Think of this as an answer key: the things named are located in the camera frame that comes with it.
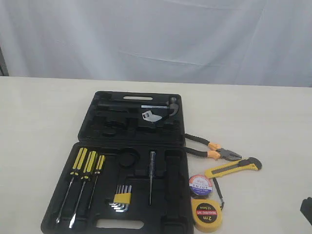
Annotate black electrical tape roll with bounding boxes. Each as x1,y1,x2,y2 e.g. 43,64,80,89
189,175,213,197

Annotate yellow utility knife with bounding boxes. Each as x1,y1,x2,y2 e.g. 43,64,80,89
204,157,262,179

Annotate yellow measuring tape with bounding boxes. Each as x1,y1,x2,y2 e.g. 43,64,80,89
191,178,224,233

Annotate black plastic tool case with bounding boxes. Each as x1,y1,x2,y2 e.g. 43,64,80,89
41,91,194,234

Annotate silver adjustable wrench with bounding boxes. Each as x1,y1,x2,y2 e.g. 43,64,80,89
140,110,163,127

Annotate voltage tester screwdriver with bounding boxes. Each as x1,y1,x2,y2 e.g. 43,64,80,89
149,151,156,205

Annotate small yellow black screwdriver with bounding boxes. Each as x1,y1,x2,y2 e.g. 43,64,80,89
88,155,105,210

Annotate middle yellow black screwdriver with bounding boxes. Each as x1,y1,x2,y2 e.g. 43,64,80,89
68,151,98,229

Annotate large yellow black screwdriver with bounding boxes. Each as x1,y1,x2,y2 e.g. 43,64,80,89
56,147,88,224

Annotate hex key set yellow holder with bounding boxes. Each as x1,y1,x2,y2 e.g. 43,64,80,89
109,185,132,213

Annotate white backdrop curtain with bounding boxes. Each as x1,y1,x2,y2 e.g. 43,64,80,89
0,0,312,87

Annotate dark object at edge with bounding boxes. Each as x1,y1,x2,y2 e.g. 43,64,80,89
300,197,312,225

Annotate claw hammer black handle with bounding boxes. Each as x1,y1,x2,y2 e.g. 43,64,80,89
97,97,179,116

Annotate pliers black orange handles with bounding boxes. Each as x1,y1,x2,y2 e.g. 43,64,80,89
184,134,242,161

